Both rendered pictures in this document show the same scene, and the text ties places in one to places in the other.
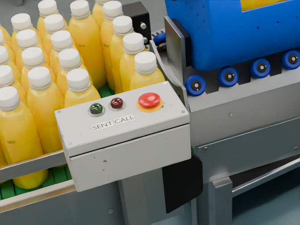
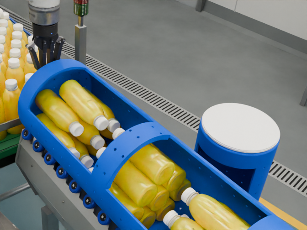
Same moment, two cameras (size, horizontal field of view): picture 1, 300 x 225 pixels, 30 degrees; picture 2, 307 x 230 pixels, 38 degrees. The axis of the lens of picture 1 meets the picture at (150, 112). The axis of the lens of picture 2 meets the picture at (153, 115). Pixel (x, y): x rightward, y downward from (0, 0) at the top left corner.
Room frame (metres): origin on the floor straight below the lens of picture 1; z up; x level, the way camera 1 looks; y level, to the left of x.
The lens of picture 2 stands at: (0.72, -1.31, 1.95)
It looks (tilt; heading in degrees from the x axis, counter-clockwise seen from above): 36 degrees down; 60
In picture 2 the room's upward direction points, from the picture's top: 8 degrees clockwise
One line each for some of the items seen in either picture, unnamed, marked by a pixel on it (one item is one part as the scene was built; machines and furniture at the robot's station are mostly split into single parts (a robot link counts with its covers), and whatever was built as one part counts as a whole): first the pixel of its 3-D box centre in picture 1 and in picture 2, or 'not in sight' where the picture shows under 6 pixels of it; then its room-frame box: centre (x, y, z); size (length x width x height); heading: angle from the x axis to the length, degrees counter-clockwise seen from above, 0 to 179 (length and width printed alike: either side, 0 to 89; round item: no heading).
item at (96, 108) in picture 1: (96, 108); not in sight; (0.71, 0.09, 1.11); 0.02 x 0.02 x 0.01
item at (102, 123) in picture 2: not in sight; (101, 123); (1.11, -0.35, 1.15); 0.04 x 0.02 x 0.04; 13
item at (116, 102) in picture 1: (116, 102); not in sight; (0.72, 0.05, 1.11); 0.02 x 0.02 x 0.01
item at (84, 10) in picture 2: not in sight; (81, 7); (1.29, 0.39, 1.18); 0.06 x 0.06 x 0.05
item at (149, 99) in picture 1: (149, 100); not in sight; (0.72, 0.00, 1.11); 0.04 x 0.04 x 0.01
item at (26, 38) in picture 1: (27, 38); (15, 53); (0.98, 0.23, 1.09); 0.04 x 0.04 x 0.02
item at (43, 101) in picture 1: (50, 120); not in sight; (0.83, 0.19, 0.99); 0.07 x 0.07 x 0.19
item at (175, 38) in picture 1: (178, 50); not in sight; (1.04, -0.08, 0.99); 0.10 x 0.02 x 0.12; 15
